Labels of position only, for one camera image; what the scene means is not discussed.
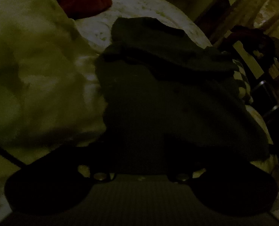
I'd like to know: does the black clothing item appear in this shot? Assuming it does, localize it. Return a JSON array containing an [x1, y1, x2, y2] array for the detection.
[[95, 17, 271, 181]]

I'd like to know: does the black white checkered cloth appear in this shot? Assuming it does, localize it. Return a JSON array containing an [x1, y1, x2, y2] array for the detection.
[[232, 59, 253, 105]]

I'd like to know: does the white leaf-print bedsheet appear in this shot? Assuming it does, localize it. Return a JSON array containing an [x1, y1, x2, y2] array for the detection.
[[0, 0, 279, 223]]

